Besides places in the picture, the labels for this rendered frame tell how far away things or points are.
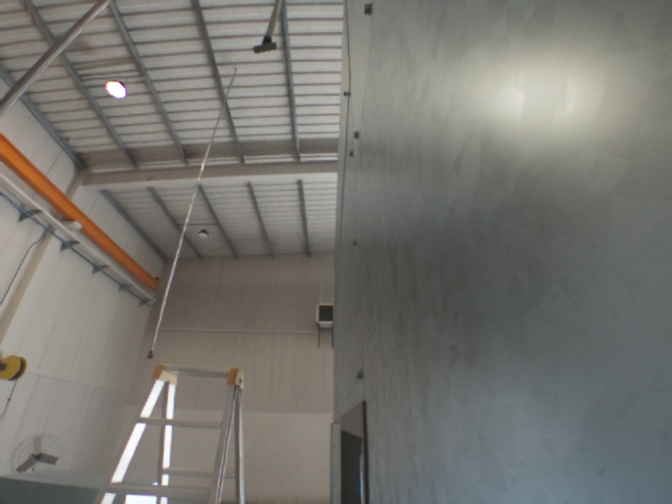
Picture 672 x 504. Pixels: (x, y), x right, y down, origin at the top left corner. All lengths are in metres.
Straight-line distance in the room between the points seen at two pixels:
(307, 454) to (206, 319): 5.55
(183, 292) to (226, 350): 2.85
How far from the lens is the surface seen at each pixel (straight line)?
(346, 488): 0.88
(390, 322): 0.18
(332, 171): 7.94
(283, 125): 7.71
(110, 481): 1.37
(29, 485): 3.68
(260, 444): 10.76
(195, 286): 12.55
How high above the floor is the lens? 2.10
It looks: 30 degrees up
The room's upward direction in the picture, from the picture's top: straight up
